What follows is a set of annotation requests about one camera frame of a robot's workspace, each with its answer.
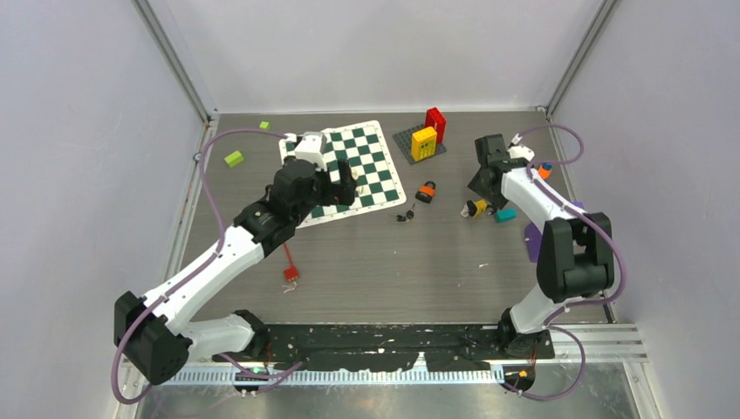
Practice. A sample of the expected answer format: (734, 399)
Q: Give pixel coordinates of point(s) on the green white chess mat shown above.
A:
(365, 147)

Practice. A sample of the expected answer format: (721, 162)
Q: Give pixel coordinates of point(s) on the dark grey building baseplate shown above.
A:
(403, 141)

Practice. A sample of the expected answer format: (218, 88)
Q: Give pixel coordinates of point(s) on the teal cube block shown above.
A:
(505, 215)

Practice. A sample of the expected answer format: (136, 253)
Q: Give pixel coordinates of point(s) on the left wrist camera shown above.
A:
(309, 146)

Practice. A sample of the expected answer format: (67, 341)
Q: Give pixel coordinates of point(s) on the red building block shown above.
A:
(435, 119)

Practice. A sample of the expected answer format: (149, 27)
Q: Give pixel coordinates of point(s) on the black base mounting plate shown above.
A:
(389, 348)

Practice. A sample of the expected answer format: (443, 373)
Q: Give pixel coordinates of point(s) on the black keys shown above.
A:
(407, 216)

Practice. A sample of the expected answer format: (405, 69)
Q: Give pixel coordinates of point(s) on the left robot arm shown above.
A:
(156, 331)

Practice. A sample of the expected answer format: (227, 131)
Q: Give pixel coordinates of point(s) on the light green block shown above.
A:
(233, 159)

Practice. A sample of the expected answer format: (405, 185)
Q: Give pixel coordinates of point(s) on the purple white device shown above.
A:
(533, 231)

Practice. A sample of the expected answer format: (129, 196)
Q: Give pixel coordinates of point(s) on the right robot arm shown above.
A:
(575, 261)

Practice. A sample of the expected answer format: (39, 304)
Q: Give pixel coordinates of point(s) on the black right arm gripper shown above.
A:
(476, 186)

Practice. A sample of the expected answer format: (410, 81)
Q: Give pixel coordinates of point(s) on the orange curved toy track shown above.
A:
(544, 170)

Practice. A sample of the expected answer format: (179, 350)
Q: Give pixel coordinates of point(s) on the yellow building block tower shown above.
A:
(423, 143)

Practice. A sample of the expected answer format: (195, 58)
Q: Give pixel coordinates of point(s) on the yellow black key fob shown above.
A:
(477, 208)

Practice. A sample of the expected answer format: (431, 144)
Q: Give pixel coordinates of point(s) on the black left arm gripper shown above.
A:
(337, 194)

